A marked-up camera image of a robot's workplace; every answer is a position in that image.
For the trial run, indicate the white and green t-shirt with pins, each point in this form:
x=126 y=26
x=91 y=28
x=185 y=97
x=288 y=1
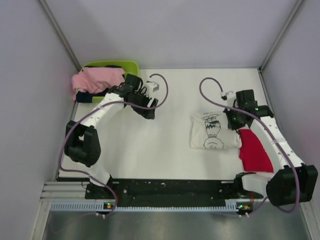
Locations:
x=209 y=131

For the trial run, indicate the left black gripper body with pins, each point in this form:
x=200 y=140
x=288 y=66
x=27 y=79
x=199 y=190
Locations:
x=141 y=98

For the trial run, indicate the pink t-shirt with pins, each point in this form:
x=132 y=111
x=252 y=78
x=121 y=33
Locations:
x=97 y=80

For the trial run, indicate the lime green plastic basin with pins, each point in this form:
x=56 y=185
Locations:
x=95 y=78

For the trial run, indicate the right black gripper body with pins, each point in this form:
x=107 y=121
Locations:
x=234 y=118

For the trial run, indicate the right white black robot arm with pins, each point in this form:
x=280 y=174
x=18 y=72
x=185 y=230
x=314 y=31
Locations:
x=291 y=179

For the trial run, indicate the navy blue t-shirt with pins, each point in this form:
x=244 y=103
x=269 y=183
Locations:
x=85 y=97

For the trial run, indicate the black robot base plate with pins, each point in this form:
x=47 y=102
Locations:
x=167 y=192

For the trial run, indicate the folded red t-shirt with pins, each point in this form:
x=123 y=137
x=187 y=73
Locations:
x=252 y=153

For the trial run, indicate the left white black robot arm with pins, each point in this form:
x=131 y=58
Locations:
x=83 y=145

